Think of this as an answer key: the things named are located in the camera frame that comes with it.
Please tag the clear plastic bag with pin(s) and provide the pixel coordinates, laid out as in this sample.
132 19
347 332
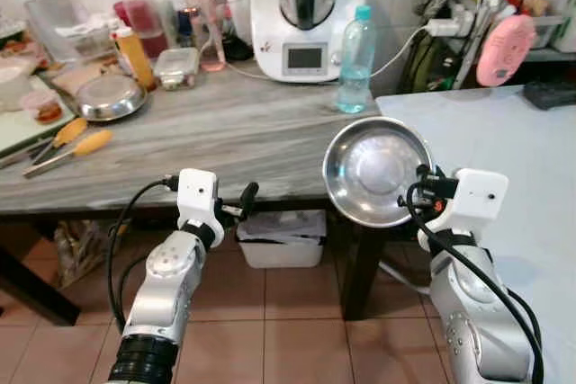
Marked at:
76 249

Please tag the pale blue table cover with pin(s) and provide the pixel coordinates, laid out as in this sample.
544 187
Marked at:
513 141

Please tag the white kitchen food processor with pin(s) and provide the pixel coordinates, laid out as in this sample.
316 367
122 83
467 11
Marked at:
301 51

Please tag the pink drinking bottle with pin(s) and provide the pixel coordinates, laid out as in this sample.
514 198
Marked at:
202 15

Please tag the white power adapter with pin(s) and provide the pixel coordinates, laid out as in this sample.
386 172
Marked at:
445 26

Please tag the green tray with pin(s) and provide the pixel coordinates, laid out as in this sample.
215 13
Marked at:
18 130

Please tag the orange sauce bottle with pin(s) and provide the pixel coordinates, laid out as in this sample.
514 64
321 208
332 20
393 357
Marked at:
135 58

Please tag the white bowl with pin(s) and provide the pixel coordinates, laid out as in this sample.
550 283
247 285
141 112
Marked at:
11 85

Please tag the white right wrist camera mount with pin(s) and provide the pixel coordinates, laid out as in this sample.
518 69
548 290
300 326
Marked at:
475 200

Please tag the dark table leg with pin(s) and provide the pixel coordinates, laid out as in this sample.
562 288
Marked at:
360 267

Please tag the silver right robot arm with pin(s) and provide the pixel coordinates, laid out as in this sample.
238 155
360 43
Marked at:
472 321

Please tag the clear teal-capped water bottle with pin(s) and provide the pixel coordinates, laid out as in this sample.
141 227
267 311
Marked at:
355 65

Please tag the black remote control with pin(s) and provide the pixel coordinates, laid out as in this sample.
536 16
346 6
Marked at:
551 94

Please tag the pink round device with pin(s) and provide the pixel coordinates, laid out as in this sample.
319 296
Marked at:
506 49

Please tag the shiny steel bowl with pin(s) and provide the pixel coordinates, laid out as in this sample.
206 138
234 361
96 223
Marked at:
373 168

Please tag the small clear lidded container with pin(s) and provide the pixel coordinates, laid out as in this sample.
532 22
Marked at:
176 67

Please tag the small tub of red food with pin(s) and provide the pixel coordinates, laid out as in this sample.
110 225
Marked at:
42 107

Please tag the orange-capped red drink bottle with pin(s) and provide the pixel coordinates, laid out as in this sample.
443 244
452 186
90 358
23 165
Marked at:
144 20

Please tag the white plastic bin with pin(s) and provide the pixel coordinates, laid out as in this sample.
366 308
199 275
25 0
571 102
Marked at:
283 245

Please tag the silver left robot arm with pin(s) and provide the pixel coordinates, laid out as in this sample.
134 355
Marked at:
166 285

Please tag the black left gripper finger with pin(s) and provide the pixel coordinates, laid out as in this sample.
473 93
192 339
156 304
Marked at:
248 193

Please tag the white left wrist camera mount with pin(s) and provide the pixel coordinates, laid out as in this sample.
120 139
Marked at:
198 193

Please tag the clear plastic jug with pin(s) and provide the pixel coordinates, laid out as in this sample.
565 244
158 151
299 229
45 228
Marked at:
52 15

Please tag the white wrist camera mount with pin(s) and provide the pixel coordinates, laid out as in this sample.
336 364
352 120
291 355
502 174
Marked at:
198 193
475 200

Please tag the shallow steel dish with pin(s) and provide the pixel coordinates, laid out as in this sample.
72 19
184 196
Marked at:
110 96

